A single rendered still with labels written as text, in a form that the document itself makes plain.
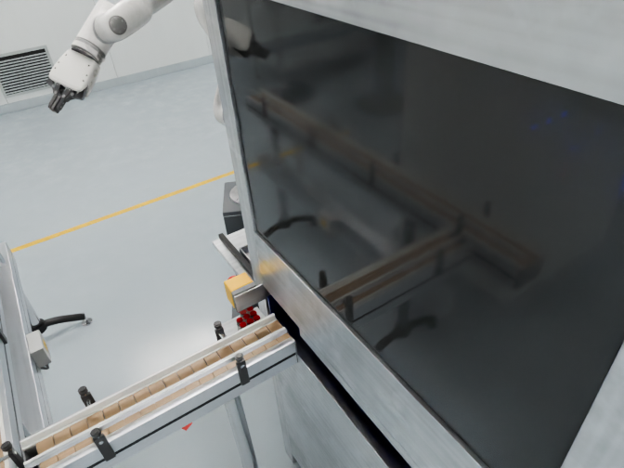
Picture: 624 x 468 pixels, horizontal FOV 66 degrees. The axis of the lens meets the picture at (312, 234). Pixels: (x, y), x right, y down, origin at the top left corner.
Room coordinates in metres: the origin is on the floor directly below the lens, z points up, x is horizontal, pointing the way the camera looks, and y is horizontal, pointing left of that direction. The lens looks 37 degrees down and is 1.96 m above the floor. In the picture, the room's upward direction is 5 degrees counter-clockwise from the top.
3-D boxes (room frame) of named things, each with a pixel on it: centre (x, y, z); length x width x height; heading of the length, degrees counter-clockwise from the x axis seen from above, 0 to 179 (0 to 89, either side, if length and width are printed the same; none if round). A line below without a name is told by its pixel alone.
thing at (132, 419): (0.76, 0.39, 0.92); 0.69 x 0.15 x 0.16; 120
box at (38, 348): (1.31, 1.13, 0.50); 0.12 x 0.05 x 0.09; 30
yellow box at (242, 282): (1.02, 0.22, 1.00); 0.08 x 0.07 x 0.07; 30
